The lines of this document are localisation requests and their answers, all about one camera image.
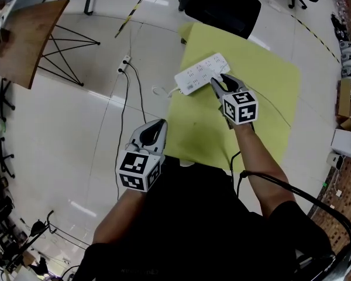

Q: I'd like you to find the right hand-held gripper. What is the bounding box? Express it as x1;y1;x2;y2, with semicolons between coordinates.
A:
210;74;259;130

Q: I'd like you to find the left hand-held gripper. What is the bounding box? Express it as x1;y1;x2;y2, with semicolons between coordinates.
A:
115;118;168;193

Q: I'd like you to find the white power strip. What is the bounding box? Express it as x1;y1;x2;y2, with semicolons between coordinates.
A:
174;52;231;95

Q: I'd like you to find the person's left forearm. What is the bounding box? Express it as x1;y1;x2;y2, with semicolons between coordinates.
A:
92;186;149;245

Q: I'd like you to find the person's right forearm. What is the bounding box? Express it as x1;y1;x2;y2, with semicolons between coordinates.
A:
232;121;296;219

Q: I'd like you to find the yellow-green covered table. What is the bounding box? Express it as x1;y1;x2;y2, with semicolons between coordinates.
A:
165;22;301;174

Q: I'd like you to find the small white extension socket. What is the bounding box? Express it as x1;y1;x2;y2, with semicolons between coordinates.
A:
118;56;132;74

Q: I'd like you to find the person's torso in black shirt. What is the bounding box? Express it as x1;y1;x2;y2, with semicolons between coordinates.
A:
78;156;333;281

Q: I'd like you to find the black-yellow striped floor tape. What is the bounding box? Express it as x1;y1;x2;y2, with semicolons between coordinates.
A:
291;15;340;64
114;0;158;39

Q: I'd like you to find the brown cardboard box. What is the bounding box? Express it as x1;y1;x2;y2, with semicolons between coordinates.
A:
336;79;351;128

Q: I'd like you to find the small white heater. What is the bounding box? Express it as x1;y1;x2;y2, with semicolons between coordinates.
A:
326;152;346;171

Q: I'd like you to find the black metal stand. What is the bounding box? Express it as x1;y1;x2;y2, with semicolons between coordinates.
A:
26;210;58;245

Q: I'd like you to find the black floor cable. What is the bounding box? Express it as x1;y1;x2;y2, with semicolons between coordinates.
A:
115;61;147;200

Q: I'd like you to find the wooden table with wire legs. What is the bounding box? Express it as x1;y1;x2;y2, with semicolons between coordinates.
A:
0;0;101;90

